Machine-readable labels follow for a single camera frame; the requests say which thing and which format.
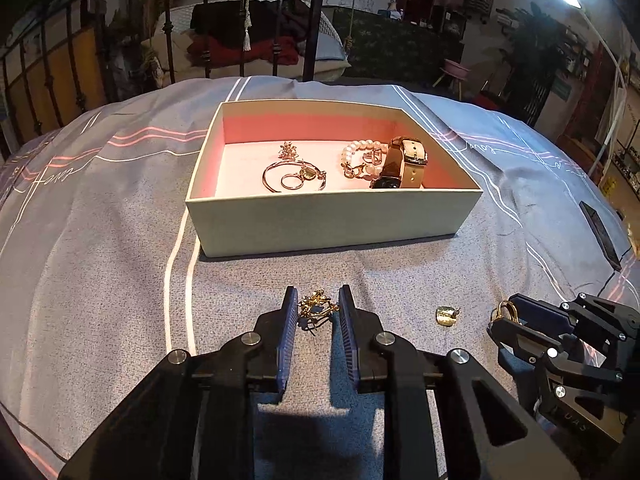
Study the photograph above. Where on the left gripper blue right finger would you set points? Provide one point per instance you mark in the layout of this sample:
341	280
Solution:
348	319

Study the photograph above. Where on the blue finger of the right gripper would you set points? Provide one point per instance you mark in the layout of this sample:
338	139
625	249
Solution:
526	344
541	316

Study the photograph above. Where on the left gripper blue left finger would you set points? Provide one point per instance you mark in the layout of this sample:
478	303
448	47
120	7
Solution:
289	316

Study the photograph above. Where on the open white pink-lined box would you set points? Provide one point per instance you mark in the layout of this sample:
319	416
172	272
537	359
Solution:
244	201

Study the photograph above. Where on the blue-grey striped bed cover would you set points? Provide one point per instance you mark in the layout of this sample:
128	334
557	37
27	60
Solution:
101	276

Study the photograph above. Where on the pink stool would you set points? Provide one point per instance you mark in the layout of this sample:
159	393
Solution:
457	72

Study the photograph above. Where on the white hanging swing chair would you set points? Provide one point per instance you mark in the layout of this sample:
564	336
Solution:
208	39

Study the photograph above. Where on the beige strap wristwatch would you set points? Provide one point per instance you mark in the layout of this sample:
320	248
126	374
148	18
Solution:
404	166

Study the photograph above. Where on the black iron bed frame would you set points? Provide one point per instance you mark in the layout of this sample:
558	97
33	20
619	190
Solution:
64	57

